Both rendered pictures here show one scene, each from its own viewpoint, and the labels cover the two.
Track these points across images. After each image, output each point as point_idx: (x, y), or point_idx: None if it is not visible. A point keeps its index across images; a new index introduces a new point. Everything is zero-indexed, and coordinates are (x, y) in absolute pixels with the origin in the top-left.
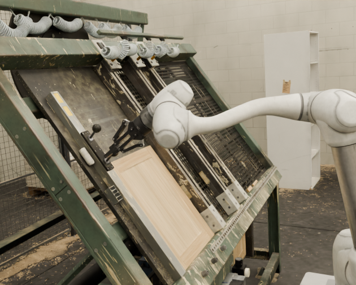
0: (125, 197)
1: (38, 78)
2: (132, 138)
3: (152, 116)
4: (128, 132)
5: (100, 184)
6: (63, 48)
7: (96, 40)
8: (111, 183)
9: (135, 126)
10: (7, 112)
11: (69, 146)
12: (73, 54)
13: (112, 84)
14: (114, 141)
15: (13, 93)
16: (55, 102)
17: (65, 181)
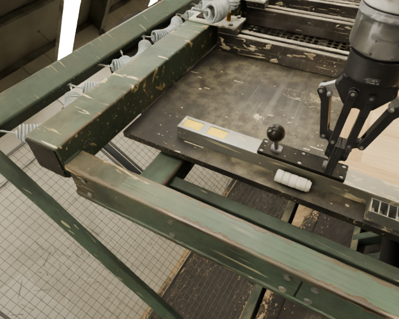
0: None
1: (155, 118)
2: (368, 111)
3: None
4: (349, 105)
5: (348, 210)
6: (158, 55)
7: (194, 15)
8: (364, 197)
9: (364, 83)
10: (135, 210)
11: (256, 182)
12: (175, 52)
13: (250, 47)
14: (328, 137)
15: (121, 178)
16: (193, 133)
17: (294, 276)
